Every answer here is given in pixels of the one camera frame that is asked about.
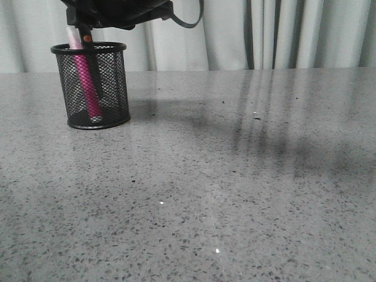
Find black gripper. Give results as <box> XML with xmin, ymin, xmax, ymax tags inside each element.
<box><xmin>63</xmin><ymin>0</ymin><xmax>173</xmax><ymax>30</ymax></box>

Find grey orange handled scissors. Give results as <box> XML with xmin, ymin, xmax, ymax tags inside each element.
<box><xmin>77</xmin><ymin>23</ymin><xmax>102</xmax><ymax>101</ymax></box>

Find pink white pen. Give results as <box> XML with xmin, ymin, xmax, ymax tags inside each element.
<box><xmin>66</xmin><ymin>26</ymin><xmax>102</xmax><ymax>123</ymax></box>

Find black mesh pen cup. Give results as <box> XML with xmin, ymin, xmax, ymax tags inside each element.
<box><xmin>51</xmin><ymin>42</ymin><xmax>130</xmax><ymax>130</ymax></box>

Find grey pleated curtain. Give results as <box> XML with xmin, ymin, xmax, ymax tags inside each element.
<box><xmin>1</xmin><ymin>1</ymin><xmax>375</xmax><ymax>73</ymax></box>

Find grey cable loop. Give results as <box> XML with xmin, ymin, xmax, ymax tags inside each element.
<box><xmin>172</xmin><ymin>0</ymin><xmax>205</xmax><ymax>29</ymax></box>

